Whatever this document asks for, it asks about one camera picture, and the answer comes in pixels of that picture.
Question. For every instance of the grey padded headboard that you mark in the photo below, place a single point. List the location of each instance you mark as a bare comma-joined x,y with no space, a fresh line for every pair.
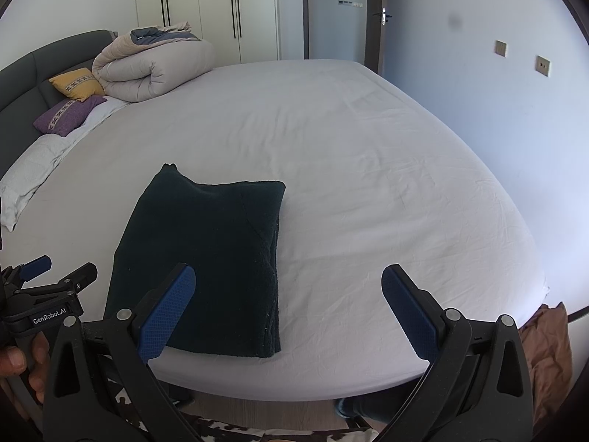
27,78

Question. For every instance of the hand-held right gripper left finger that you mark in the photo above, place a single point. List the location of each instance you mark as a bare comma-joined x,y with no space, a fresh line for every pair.
170,313

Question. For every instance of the white pillow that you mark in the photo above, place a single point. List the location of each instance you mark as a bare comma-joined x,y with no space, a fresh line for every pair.
32,170

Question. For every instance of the person's left hand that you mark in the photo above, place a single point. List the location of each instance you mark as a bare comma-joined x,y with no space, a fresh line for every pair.
14,359

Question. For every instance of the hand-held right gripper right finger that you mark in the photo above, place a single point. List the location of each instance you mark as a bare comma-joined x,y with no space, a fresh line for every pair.
409,313

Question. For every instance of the wall switch panel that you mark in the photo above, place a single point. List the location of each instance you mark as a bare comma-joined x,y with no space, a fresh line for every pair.
350,4

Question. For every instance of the cream wardrobe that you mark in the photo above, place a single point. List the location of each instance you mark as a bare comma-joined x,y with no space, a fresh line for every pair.
207,4

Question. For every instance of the bronze wall socket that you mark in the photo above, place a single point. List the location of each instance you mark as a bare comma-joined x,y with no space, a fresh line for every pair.
501,48
542,65

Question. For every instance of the yellow patterned pillow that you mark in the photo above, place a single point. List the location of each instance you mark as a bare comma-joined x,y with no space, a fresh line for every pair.
80,84

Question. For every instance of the grey door with dark frame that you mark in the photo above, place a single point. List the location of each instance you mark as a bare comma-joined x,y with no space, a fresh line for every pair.
336,27

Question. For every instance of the purple patterned pillow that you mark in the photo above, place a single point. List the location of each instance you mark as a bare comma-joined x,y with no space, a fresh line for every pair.
69,115

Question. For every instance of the brown cloth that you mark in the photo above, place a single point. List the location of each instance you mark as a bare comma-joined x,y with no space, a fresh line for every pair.
550,345

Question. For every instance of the folded beige duvet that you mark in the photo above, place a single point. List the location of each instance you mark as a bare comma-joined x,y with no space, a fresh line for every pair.
152,64

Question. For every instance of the bed with white sheet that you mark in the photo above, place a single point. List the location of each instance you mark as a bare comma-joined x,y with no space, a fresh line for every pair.
368,170

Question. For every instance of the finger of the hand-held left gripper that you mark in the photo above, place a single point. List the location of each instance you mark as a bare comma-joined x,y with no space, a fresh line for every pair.
79,277
36,265

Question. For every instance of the dark green sweater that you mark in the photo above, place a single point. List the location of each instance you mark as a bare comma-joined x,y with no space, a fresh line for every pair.
207,248

